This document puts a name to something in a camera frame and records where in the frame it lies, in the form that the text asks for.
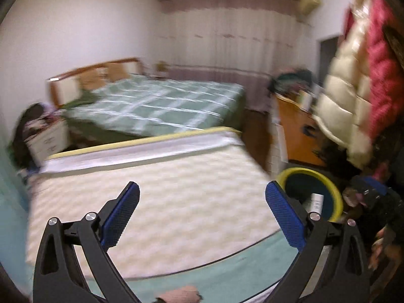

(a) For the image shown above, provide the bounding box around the white nightstand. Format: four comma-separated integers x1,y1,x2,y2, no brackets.
27,121,70,165

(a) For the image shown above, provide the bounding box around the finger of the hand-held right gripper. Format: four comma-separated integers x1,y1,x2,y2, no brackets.
350,177,389,203

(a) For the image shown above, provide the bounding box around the white and mauve curtain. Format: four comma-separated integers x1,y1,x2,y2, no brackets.
158,0,300,112

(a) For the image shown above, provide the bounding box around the red quilted jacket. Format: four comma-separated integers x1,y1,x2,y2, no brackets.
344,0,404,143

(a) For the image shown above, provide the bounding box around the black jacket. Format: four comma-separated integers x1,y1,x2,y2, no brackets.
8,103,55,168

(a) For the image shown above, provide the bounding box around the wooden desk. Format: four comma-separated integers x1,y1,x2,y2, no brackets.
268,93,329,168

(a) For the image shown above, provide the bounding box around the pink fuzzy cloth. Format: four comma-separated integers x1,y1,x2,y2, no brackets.
157,286,203,303

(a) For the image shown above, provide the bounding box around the wooden bed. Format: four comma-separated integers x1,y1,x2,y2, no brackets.
47,57,247,146

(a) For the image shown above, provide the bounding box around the yellow rimmed trash bin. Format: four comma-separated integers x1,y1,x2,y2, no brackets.
276,168,344,223

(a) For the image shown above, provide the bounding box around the green plaid bed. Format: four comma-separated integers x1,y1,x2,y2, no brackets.
61,74,247,137

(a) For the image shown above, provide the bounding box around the pile of folded clothes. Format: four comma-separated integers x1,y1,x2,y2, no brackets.
268,68,320,96

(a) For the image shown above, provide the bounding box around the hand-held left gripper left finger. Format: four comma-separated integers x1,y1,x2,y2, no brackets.
32,181,141,303

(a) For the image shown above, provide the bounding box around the cream down jacket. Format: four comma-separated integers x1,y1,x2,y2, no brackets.
314,0,377,170

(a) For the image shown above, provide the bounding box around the person's right hand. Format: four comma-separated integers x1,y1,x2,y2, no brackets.
369,227,396,271

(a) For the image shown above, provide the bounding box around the sliding door wardrobe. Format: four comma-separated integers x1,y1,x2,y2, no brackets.
0,126,32,261

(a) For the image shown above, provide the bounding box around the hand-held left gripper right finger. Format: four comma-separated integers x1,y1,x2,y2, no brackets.
265,181,371,303

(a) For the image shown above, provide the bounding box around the brown pillow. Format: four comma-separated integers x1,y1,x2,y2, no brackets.
79,71,107,91
104,63,130,81

